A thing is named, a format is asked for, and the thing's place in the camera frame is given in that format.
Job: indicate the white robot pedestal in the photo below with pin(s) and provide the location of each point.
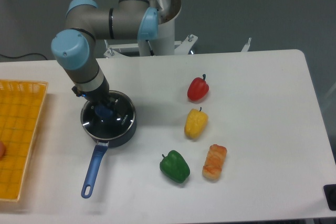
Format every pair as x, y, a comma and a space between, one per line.
168, 11

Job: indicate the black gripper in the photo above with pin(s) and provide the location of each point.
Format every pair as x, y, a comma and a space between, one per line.
95, 91

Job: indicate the green bell pepper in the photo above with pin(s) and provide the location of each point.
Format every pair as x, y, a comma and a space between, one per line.
174, 167

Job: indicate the yellow woven basket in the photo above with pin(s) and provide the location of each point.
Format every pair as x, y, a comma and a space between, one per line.
21, 105

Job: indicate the white base frame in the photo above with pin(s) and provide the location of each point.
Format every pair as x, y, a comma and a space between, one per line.
184, 47

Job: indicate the yellow bell pepper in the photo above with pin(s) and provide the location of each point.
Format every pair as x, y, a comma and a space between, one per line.
195, 124

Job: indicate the red bell pepper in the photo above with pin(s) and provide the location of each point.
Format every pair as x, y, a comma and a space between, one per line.
198, 88

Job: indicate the dark blue saucepan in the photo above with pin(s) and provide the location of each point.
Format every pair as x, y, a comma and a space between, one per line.
98, 153

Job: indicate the black device at table edge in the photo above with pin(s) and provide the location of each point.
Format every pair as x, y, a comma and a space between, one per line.
330, 195

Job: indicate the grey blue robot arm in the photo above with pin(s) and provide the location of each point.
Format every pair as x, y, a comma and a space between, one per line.
85, 24

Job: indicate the glass lid blue knob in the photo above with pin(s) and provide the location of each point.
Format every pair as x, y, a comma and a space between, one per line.
107, 125

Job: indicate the orange toasted bread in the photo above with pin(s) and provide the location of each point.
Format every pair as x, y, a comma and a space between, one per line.
214, 162

